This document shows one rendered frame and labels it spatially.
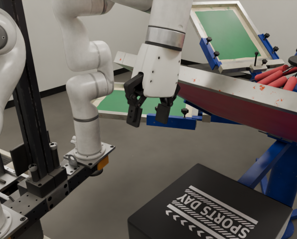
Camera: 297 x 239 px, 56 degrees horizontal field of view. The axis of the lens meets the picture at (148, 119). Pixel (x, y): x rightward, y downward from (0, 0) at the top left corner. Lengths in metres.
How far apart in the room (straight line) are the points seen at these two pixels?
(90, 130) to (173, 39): 0.60
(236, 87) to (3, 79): 0.51
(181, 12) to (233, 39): 2.12
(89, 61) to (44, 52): 3.82
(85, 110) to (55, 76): 3.95
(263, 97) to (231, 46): 1.96
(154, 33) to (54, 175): 0.62
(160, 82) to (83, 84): 0.48
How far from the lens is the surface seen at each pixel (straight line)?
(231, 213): 1.17
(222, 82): 0.66
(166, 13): 0.54
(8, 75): 0.68
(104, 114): 1.80
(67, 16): 0.92
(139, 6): 0.60
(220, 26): 2.72
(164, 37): 0.53
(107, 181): 2.79
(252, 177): 1.42
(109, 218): 2.43
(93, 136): 1.06
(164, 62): 0.54
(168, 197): 1.19
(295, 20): 5.37
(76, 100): 0.99
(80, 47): 0.96
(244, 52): 2.56
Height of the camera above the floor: 1.76
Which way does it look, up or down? 27 degrees down
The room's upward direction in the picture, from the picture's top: straight up
